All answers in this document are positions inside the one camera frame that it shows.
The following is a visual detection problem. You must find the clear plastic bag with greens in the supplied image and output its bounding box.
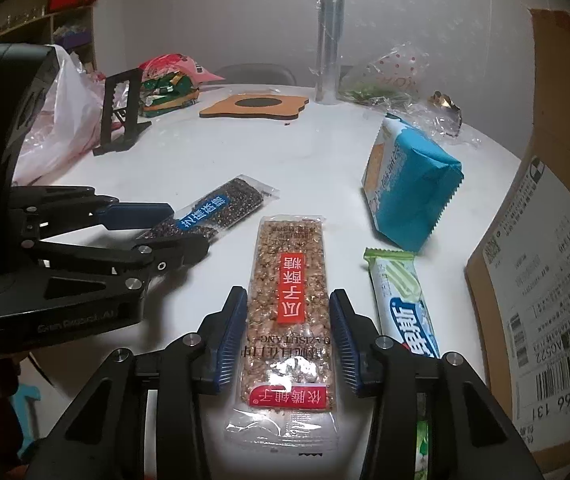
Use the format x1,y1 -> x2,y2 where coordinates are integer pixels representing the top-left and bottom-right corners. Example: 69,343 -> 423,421
337,42 -> 428,107

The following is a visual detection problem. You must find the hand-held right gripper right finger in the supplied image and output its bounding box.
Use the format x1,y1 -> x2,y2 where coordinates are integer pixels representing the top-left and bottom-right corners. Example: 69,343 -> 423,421
329,289 -> 546,480

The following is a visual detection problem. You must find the wooden shelf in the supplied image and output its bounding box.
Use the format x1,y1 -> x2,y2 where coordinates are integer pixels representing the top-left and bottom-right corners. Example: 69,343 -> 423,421
0,0 -> 104,74

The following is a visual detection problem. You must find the red-label seed bar packet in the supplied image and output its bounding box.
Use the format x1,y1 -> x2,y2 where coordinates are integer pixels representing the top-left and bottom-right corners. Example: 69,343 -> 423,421
225,215 -> 340,459

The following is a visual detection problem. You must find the white plastic bag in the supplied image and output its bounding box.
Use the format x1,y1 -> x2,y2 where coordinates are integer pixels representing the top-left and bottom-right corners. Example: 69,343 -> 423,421
12,45 -> 109,187

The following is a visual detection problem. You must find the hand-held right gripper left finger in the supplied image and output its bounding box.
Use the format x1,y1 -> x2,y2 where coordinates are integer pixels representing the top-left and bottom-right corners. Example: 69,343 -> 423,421
25,286 -> 249,480

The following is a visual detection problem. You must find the toast-shaped wooden coaster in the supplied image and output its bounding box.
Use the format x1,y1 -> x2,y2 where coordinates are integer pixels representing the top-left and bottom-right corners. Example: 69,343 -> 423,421
199,94 -> 311,122

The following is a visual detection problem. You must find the teal plastic object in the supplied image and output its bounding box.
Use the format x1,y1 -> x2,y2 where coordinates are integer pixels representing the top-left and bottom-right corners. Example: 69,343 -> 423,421
10,382 -> 41,444

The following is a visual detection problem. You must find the brown cardboard box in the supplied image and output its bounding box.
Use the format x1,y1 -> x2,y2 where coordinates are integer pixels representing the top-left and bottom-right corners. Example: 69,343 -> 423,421
465,7 -> 570,480

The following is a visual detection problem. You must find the crumpled clear wrapper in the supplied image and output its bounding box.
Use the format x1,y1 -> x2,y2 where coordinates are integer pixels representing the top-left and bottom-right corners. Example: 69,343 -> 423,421
390,100 -> 488,154

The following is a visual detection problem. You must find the teal cracker packet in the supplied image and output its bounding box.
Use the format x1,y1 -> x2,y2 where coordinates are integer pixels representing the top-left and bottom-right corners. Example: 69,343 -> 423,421
361,114 -> 464,254

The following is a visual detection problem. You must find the green wafer packet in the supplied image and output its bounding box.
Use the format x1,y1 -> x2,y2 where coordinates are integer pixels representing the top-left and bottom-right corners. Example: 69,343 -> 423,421
363,247 -> 441,480

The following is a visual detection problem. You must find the clear plastic tube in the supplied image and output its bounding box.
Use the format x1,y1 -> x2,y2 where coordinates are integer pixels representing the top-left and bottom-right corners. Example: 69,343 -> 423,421
315,0 -> 347,106

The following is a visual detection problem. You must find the pink red plastic bag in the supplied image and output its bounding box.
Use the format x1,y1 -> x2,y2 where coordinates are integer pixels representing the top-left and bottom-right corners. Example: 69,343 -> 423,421
138,52 -> 226,87

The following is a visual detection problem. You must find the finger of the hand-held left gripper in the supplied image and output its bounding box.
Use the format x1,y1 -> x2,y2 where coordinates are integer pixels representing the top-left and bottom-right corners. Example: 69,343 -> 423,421
29,232 -> 211,291
11,185 -> 176,242

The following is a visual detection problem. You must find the blue-label black sesame bar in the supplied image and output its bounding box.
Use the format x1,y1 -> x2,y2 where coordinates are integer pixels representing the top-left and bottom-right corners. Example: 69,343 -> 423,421
138,175 -> 281,249

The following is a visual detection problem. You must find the black phone stand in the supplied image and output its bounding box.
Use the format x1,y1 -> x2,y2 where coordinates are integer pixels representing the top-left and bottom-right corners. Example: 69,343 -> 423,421
92,71 -> 154,156

